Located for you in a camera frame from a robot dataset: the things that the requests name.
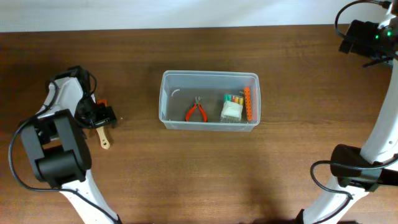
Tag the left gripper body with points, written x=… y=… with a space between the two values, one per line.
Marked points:
x=104 y=116

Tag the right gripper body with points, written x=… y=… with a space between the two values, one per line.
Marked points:
x=351 y=37

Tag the orange scraper wooden handle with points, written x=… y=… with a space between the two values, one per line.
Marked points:
x=101 y=131

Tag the clear plastic container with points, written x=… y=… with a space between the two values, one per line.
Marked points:
x=193 y=100

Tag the orange bit holder strip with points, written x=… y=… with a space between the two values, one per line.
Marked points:
x=248 y=105

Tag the pack of coloured markers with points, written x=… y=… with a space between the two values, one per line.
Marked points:
x=232 y=109

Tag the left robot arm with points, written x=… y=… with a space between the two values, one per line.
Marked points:
x=56 y=147

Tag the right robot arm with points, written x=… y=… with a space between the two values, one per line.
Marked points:
x=353 y=172

